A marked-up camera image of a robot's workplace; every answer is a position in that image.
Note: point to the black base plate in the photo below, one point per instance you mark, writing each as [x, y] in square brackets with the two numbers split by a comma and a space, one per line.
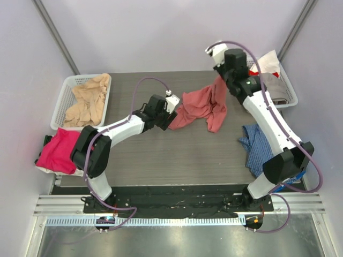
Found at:
[178, 202]

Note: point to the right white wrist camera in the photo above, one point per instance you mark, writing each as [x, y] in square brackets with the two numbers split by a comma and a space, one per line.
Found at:
[217, 53]

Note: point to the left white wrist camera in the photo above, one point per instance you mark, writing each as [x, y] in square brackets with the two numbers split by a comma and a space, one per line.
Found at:
[172, 101]

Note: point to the white slotted cable duct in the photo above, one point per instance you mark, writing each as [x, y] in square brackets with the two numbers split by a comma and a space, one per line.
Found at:
[96, 221]

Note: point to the left white plastic basket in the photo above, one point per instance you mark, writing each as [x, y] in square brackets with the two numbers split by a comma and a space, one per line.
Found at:
[66, 99]

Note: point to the grey bucket hat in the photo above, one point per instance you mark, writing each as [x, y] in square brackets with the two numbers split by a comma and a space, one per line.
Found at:
[276, 88]

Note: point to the cream white garment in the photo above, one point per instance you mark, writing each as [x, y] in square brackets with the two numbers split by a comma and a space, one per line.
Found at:
[77, 172]

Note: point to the magenta t shirt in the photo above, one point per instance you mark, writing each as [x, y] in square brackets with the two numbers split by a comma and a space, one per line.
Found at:
[55, 155]

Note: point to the white plastic basket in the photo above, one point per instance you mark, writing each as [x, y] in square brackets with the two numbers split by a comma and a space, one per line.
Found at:
[66, 99]
[290, 93]

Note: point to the red garment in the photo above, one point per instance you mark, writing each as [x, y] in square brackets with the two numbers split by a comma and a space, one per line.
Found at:
[252, 73]

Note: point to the bright blue garment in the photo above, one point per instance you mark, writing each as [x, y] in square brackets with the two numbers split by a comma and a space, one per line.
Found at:
[296, 179]

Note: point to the left corner aluminium post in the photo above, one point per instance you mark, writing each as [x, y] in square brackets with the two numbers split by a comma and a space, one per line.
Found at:
[55, 35]

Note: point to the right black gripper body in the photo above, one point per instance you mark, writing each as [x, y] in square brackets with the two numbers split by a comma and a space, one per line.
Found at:
[223, 74]

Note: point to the corner aluminium post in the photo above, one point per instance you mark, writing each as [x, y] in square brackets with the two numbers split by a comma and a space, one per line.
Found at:
[296, 28]
[55, 35]

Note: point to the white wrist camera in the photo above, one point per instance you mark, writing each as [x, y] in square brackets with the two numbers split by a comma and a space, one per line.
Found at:
[217, 53]
[172, 101]

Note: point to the beige t shirt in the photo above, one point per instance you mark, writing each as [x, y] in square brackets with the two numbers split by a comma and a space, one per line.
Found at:
[91, 97]

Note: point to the salmon pink t shirt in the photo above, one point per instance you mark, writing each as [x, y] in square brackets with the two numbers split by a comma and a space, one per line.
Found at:
[208, 103]

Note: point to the blue checkered shirt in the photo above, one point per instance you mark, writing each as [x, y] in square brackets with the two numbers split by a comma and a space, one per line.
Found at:
[257, 147]

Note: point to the right white plastic basket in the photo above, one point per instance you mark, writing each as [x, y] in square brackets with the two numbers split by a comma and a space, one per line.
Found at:
[290, 93]

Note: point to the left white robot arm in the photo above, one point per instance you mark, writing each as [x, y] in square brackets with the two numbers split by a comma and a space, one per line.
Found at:
[92, 149]

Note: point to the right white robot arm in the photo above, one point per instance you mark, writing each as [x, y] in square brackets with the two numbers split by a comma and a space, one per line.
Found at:
[290, 154]

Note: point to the aluminium frame rail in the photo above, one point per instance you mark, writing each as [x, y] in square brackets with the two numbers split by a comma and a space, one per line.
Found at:
[72, 205]

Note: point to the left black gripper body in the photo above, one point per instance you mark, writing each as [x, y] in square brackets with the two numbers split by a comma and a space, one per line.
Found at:
[166, 122]

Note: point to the right corner aluminium post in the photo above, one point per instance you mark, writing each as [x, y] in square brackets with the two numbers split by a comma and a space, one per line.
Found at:
[296, 28]

